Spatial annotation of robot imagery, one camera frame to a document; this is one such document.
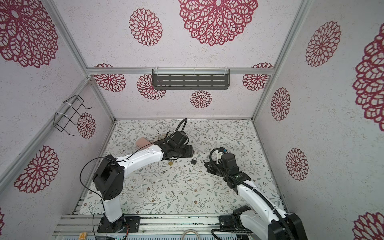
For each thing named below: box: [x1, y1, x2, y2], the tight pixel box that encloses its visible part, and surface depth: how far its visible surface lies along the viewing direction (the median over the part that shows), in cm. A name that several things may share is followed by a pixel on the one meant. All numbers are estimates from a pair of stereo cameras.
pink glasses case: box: [136, 137, 151, 149], surface depth 109 cm
